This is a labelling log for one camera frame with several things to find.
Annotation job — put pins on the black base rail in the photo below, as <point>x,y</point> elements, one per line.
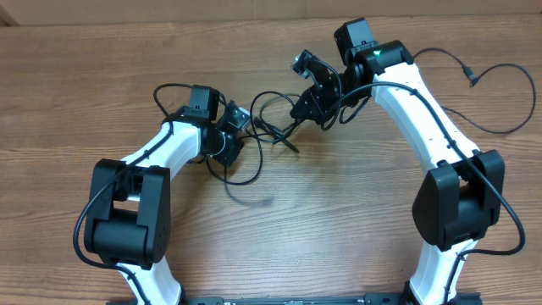
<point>292,301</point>

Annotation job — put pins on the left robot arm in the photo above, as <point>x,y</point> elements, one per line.
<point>126,224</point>

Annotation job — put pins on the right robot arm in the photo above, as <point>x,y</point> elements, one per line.
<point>461,193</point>

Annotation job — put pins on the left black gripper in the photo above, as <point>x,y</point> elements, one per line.
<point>224,157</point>

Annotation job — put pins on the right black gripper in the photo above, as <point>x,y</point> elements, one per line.
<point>319,113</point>

